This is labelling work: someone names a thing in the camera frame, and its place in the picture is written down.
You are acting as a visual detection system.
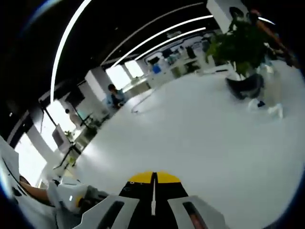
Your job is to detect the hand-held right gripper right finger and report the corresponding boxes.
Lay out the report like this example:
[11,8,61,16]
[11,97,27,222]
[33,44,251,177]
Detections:
[154,170,229,229]

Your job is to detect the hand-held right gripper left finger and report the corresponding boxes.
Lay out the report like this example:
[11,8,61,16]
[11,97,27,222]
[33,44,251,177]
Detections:
[79,170,156,229]

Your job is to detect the white monitor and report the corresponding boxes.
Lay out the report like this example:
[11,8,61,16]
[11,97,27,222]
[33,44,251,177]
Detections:
[52,125,69,150]

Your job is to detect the black tripod stand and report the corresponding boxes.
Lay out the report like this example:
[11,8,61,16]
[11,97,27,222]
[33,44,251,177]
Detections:
[39,99,82,169]

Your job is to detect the ceiling light strips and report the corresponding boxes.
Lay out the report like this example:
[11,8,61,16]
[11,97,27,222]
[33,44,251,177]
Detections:
[50,0,275,104]

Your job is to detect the crumpled white tissue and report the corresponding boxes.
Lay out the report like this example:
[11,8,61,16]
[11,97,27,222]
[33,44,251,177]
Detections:
[247,98,285,119]

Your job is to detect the black curved plant pot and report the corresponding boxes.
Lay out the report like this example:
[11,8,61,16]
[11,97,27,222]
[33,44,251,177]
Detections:
[224,72,265,100]

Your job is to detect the clear plastic bottle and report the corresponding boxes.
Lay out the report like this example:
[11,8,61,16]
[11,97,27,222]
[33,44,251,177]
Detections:
[258,60,285,106]

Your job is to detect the row of office workstations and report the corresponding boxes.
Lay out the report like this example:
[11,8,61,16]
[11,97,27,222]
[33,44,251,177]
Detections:
[125,35,215,92]

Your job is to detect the green potted plant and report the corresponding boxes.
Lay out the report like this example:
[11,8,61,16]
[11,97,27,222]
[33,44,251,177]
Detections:
[205,6,270,77]

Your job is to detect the ceiling projector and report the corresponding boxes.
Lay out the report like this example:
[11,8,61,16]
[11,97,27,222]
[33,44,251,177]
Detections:
[166,31,184,39]

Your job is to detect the white square pillar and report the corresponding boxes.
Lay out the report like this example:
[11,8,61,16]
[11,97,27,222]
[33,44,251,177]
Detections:
[205,0,249,34]

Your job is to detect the grey cable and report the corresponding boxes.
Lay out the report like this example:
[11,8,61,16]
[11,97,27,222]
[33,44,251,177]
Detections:
[131,89,158,115]

